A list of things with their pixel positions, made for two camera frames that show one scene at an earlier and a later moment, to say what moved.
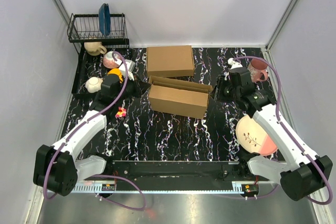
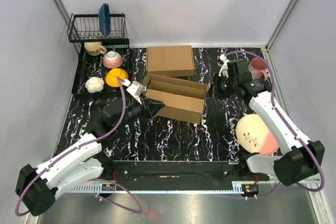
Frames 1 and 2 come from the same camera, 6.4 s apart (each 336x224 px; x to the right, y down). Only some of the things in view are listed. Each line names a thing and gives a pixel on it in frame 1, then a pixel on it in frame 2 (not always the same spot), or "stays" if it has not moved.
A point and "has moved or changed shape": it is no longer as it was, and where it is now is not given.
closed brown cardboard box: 170,61 stays
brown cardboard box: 179,97 has moved or changed shape
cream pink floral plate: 251,136 stays
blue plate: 104,19 stays
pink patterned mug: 258,68 stays
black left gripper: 140,87 -> 151,106
